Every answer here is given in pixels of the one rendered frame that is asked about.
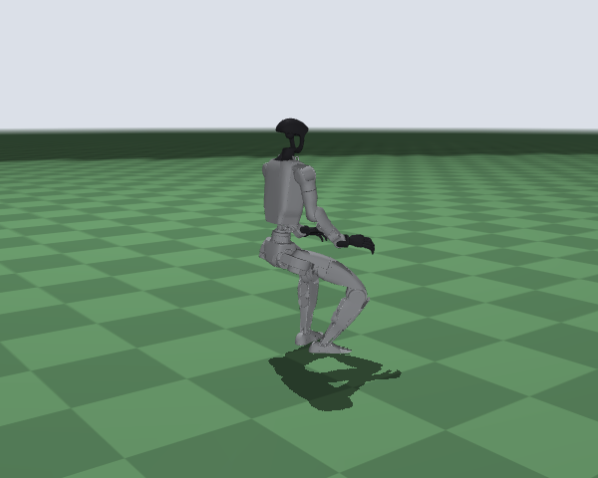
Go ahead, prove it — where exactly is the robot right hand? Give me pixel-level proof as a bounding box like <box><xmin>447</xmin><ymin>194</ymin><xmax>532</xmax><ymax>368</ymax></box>
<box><xmin>336</xmin><ymin>234</ymin><xmax>375</xmax><ymax>254</ymax></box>

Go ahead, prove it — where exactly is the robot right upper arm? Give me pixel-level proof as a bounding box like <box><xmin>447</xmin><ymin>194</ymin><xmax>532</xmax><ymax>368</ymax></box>
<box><xmin>292</xmin><ymin>164</ymin><xmax>322</xmax><ymax>222</ymax></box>

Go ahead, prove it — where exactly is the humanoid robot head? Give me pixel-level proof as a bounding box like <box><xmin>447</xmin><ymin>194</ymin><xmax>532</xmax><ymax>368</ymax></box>
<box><xmin>273</xmin><ymin>119</ymin><xmax>308</xmax><ymax>161</ymax></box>

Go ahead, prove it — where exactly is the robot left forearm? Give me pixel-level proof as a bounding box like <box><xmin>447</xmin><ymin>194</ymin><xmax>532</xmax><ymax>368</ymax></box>
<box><xmin>285</xmin><ymin>223</ymin><xmax>306</xmax><ymax>238</ymax></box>

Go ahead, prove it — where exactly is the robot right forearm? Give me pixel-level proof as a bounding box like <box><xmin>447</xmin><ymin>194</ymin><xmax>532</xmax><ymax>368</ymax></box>
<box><xmin>315</xmin><ymin>208</ymin><xmax>346</xmax><ymax>248</ymax></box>

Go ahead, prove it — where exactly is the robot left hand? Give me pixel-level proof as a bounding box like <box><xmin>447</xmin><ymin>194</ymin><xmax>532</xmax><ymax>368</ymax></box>
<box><xmin>300</xmin><ymin>225</ymin><xmax>327</xmax><ymax>242</ymax></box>

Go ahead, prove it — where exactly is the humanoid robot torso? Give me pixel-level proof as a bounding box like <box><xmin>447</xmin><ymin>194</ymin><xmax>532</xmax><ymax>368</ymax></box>
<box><xmin>263</xmin><ymin>154</ymin><xmax>304</xmax><ymax>269</ymax></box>

